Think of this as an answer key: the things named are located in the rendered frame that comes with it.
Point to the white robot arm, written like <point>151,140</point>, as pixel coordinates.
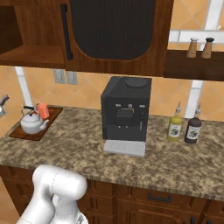
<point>59,186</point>

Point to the orange mug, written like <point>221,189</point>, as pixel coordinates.
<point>44,111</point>

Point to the wooden cabinet door dark panel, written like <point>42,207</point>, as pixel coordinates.
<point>113,32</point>

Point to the brown wooden tray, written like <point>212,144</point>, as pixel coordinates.
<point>35,135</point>

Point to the grey metal kettle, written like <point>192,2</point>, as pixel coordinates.
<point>31,124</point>

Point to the wooden base cabinet run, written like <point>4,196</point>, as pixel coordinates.
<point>110,204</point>

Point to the black coffee machine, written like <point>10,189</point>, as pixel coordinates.
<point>126,116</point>

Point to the yellow oil bottle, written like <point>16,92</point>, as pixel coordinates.
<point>174,129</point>

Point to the dark vinegar bottle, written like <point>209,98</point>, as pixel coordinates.
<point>193,131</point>

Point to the wooden shaker white cap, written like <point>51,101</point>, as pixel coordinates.
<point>192,50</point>

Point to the wooden drawer front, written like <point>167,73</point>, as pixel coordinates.
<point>180,201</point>

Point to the wooden shaker black cap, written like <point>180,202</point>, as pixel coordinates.
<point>207,50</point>

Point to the grey wall outlet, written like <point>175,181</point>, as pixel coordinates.
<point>71,78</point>
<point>59,76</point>

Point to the dark wooden wall shelf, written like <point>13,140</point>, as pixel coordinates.
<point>192,67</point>

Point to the open wooden wall cabinet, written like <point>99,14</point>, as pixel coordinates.
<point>32,55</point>

